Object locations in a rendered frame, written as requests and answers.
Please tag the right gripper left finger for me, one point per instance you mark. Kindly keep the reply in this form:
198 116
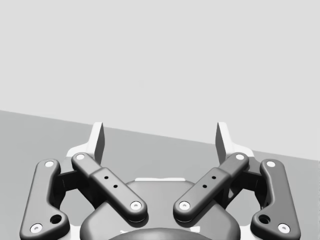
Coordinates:
115 186

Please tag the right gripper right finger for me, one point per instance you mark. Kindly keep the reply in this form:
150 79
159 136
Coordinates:
205 186

